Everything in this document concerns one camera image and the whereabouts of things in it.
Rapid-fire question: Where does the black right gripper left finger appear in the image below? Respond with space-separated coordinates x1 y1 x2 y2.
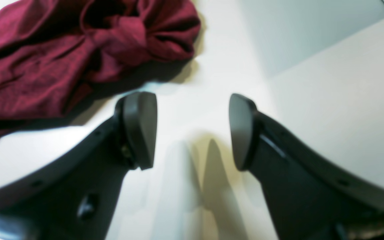
0 92 158 240

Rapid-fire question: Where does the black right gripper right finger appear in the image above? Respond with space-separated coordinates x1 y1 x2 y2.
229 94 384 240

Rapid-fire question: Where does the dark red t-shirt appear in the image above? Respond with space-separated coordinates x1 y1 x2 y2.
0 0 201 136

